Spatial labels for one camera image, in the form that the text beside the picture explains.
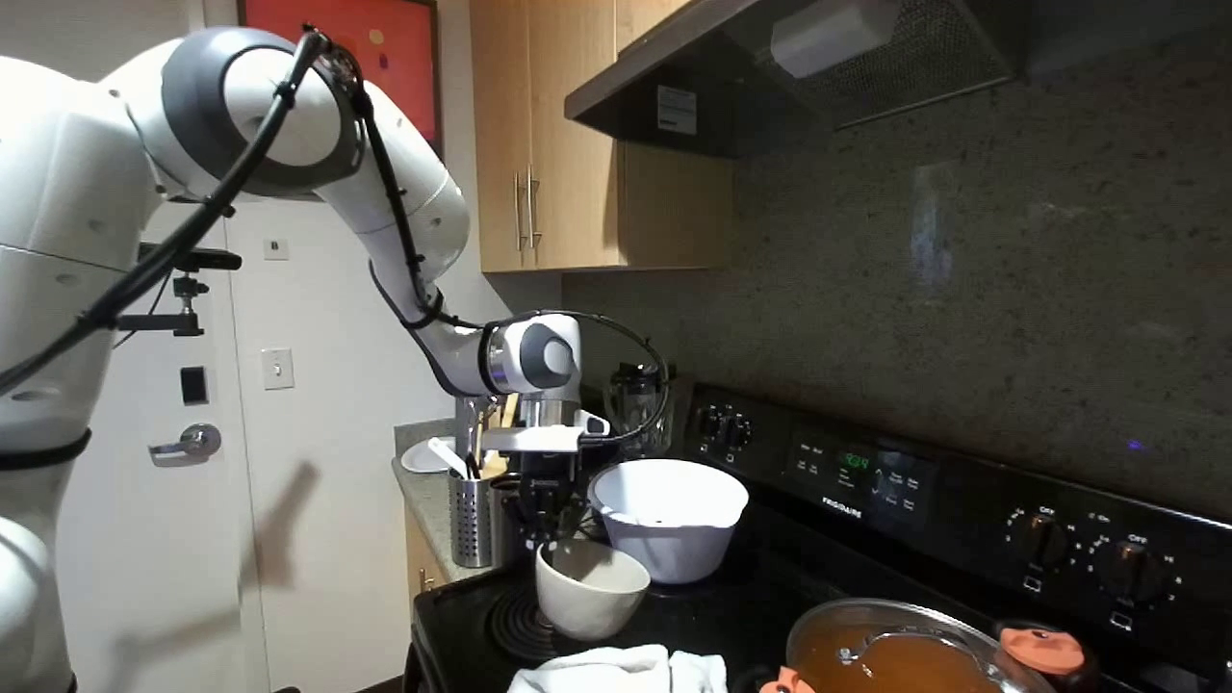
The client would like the black stove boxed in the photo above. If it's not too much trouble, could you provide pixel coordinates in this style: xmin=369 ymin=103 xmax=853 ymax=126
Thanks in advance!
xmin=403 ymin=381 xmax=1232 ymax=693

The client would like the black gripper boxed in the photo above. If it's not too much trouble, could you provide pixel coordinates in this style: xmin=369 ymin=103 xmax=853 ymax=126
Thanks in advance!
xmin=515 ymin=453 xmax=588 ymax=548

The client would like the small white bowl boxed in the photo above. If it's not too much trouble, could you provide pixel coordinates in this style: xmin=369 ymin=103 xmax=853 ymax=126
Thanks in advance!
xmin=534 ymin=538 xmax=651 ymax=642

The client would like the range hood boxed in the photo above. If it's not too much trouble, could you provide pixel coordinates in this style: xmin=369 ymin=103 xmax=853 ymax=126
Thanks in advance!
xmin=566 ymin=0 xmax=1027 ymax=156

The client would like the wooden upper cabinet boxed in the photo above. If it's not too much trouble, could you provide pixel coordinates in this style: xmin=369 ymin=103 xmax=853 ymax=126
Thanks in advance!
xmin=470 ymin=0 xmax=737 ymax=272

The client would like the metal utensil holder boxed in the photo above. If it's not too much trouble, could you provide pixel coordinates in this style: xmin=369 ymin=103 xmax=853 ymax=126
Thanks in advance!
xmin=450 ymin=476 xmax=515 ymax=571

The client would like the black camera on stand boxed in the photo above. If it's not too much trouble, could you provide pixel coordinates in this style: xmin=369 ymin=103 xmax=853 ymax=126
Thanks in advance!
xmin=117 ymin=245 xmax=241 ymax=339

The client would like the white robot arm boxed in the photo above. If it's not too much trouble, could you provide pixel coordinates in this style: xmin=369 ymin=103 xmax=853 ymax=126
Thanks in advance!
xmin=0 ymin=26 xmax=580 ymax=472

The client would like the blender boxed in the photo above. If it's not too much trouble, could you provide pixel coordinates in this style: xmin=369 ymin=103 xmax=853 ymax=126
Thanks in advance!
xmin=604 ymin=362 xmax=677 ymax=453

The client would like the large white bowl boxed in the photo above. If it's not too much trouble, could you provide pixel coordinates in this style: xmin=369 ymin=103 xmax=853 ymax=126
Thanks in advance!
xmin=584 ymin=458 xmax=752 ymax=586

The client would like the white cloth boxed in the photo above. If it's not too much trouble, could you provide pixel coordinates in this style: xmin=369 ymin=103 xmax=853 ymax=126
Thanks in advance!
xmin=507 ymin=642 xmax=728 ymax=693

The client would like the door handle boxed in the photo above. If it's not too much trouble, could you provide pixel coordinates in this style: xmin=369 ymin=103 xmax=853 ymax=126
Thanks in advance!
xmin=150 ymin=423 xmax=222 ymax=466

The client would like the orange wall picture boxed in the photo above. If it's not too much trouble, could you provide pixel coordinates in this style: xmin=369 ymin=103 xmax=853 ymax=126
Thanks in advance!
xmin=239 ymin=0 xmax=443 ymax=147

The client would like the light switch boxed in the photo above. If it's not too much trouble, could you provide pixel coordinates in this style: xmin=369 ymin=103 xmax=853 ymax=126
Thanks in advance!
xmin=262 ymin=345 xmax=296 ymax=394

